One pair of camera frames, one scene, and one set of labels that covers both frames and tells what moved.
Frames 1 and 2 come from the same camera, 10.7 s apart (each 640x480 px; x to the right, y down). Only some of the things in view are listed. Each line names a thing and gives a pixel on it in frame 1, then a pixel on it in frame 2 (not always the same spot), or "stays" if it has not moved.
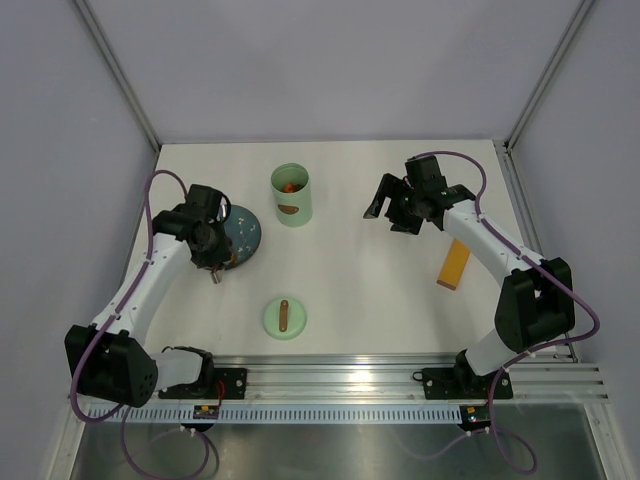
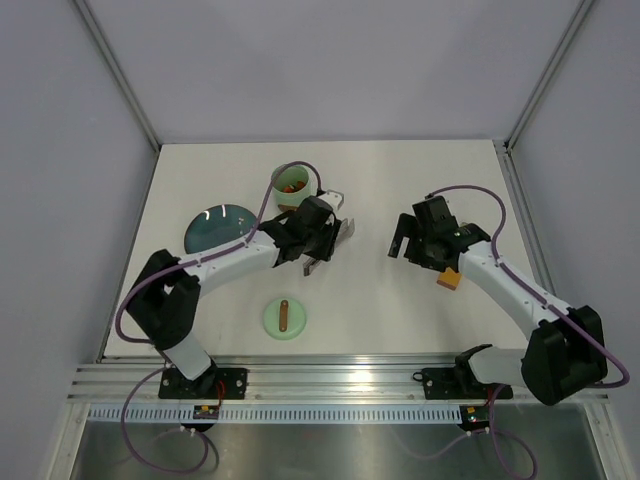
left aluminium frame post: x=118 y=72 stays
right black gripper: x=394 y=187 → x=406 y=227
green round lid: x=284 y=318 stays
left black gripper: x=221 y=255 → x=331 y=229
